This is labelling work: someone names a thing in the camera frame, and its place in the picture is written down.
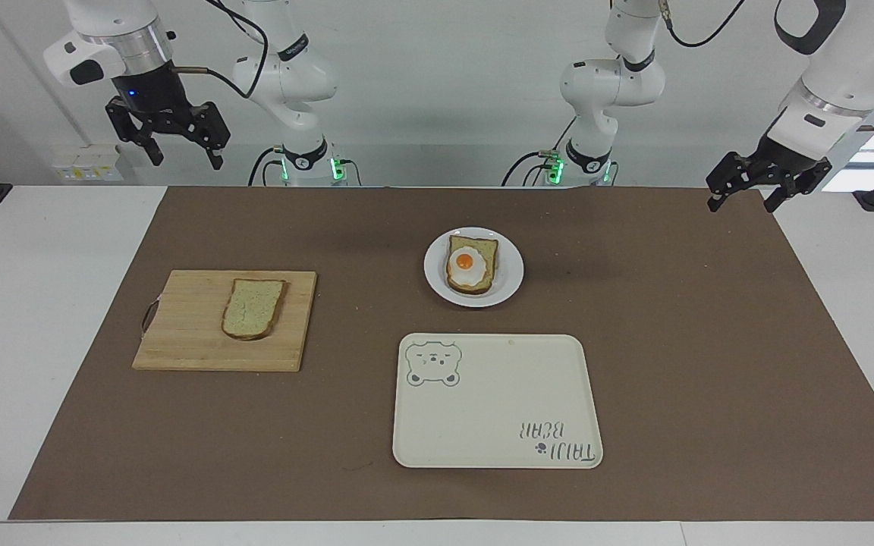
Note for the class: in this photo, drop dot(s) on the white round plate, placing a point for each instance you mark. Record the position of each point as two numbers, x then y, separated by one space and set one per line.
511 273

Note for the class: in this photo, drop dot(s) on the wooden cutting board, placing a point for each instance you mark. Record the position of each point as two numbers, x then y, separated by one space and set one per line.
187 334

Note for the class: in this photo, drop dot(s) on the plain bread slice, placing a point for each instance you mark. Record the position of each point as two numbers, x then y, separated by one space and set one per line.
253 309

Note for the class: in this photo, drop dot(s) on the cream tray with bear print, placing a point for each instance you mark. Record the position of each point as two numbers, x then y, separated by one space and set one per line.
498 409

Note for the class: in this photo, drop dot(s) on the white wall socket box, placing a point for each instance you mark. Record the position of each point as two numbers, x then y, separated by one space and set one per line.
88 165

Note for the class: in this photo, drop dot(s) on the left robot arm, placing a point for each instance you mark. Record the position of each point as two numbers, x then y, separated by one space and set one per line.
854 53

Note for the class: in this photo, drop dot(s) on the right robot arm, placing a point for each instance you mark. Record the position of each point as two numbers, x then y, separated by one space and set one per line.
297 76

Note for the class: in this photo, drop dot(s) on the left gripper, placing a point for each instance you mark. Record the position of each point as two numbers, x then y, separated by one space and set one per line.
782 163

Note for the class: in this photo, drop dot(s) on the fried egg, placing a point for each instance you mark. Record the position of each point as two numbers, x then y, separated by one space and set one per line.
466 265

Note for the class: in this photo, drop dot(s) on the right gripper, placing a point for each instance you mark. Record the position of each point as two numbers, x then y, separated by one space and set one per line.
147 89

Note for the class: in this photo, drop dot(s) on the toast slice under egg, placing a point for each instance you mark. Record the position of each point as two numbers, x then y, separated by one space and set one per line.
486 246

